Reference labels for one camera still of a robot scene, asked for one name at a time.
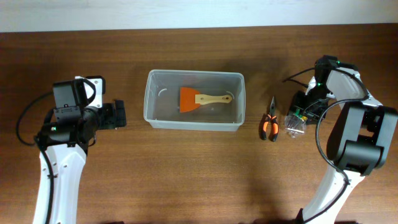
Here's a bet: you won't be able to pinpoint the orange scraper wooden handle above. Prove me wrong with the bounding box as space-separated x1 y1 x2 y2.
179 87 233 113

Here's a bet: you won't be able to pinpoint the orange black needle-nose pliers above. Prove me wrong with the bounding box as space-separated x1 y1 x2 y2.
260 97 279 142

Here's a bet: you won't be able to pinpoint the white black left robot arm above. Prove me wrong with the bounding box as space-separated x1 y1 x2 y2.
33 100 127 223

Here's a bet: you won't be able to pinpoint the clear plastic container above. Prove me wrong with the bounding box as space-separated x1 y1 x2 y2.
144 70 246 132

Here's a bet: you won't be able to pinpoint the clear case of screwdrivers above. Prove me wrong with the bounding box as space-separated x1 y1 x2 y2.
284 109 308 138

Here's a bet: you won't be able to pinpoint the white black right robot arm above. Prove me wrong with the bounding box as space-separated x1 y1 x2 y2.
287 55 397 223

